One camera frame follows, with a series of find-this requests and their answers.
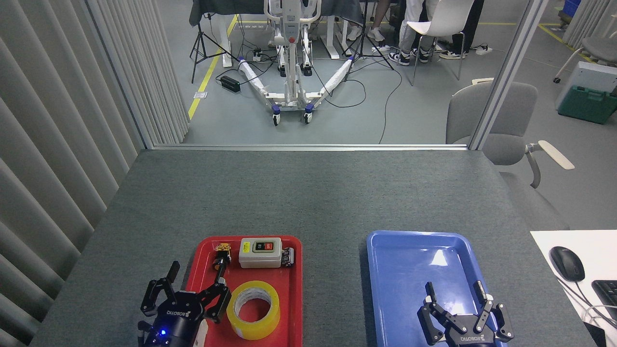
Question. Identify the small black electrical component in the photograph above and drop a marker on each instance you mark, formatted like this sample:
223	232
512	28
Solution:
288	256

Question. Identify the blue plastic tray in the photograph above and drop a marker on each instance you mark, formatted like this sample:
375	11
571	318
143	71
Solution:
400	289

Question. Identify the silver frame rail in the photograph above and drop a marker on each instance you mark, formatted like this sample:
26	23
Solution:
308	147

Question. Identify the person in dark trousers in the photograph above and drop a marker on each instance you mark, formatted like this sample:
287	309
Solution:
465	33

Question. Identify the grey vertical blinds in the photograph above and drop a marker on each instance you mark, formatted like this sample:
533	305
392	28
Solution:
48	144
593	17

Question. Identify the black computer mouse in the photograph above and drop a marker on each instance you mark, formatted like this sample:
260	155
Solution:
566	262

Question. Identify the white plastic chair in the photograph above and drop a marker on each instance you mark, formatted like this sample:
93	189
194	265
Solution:
446	21

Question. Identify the person in grey trousers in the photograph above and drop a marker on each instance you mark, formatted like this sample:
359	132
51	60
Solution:
409	33

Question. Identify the yellow tape roll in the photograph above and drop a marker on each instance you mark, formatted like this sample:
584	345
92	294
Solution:
236	308

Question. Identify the grey office chair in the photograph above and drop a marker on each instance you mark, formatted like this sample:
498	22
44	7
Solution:
511	120

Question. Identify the white desk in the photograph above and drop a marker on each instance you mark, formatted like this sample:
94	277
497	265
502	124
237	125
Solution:
593	250

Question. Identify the white power strip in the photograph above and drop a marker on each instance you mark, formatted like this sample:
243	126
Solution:
484	49

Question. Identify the red plastic tray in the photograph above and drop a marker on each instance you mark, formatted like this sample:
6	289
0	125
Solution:
289	308

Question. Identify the black tripod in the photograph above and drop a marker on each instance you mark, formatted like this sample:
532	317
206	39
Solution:
200	41
364	46

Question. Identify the orange push button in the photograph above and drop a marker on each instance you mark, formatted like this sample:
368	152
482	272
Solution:
222	253

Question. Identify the grey chair with white legs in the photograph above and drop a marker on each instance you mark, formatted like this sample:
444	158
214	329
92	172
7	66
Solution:
600	48

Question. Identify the black keyboard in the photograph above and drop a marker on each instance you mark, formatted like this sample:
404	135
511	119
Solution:
608	296

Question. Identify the grey switch box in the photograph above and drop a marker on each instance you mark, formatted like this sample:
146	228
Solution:
258	259

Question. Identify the green plastic case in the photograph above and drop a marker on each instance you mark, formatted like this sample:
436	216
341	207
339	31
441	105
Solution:
588	105

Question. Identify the person with white shoes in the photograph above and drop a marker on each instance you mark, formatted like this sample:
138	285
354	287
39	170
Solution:
376	33

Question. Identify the grey metal box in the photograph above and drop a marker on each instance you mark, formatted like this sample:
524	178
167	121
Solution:
595	76

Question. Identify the white stand on wheels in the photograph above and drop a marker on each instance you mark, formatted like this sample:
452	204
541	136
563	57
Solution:
290	29

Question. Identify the white floor label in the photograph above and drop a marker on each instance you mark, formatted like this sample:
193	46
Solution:
200	95

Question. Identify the black power brick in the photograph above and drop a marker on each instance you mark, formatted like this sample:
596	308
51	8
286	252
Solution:
230	84

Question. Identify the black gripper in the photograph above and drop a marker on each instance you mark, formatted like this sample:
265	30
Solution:
475	340
173	323

